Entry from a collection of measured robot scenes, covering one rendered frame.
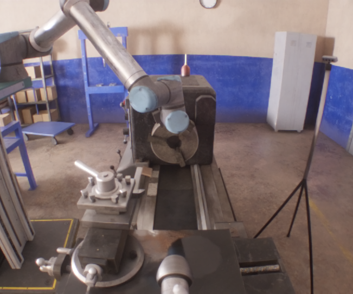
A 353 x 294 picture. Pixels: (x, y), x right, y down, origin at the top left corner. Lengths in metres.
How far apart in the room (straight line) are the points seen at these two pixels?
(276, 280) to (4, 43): 1.67
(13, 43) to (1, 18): 4.30
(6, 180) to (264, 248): 1.51
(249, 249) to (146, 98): 0.68
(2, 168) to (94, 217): 0.97
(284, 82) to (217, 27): 1.57
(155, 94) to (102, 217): 0.44
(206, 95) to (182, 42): 3.33
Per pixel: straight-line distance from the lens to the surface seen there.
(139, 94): 0.79
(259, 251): 1.00
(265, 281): 0.92
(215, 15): 4.75
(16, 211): 1.87
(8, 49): 1.54
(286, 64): 4.59
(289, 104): 4.77
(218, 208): 1.23
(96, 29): 0.94
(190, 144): 1.28
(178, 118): 0.91
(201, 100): 1.37
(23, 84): 1.56
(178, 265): 0.59
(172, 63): 4.69
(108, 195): 0.81
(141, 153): 1.54
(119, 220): 0.82
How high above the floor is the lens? 1.60
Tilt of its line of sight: 25 degrees down
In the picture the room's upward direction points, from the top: straight up
